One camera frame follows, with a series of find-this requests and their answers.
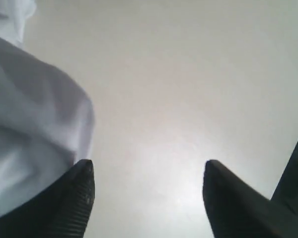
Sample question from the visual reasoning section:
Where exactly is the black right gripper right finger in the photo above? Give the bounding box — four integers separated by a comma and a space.
202, 160, 298, 238

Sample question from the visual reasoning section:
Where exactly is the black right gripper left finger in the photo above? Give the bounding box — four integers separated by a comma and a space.
0, 160, 95, 238

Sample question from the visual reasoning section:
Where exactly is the white t-shirt with red lettering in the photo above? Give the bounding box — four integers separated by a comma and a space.
0, 0, 94, 217

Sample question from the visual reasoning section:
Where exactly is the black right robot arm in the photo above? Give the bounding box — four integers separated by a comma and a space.
0, 143, 298, 238

